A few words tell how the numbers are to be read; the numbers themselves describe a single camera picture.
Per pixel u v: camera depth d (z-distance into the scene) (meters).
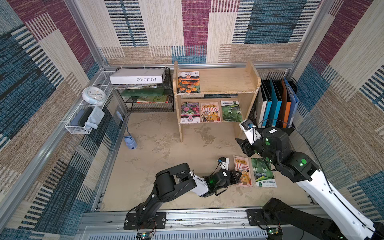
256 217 0.74
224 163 0.81
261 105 0.85
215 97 1.16
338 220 0.40
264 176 0.87
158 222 0.73
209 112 0.90
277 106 0.87
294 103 0.83
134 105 1.19
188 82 0.73
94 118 0.68
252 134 0.53
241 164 0.87
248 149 0.58
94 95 0.75
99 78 0.86
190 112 0.90
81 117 0.65
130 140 0.94
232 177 0.75
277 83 0.92
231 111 0.90
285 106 0.87
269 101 0.83
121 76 0.79
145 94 0.94
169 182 0.52
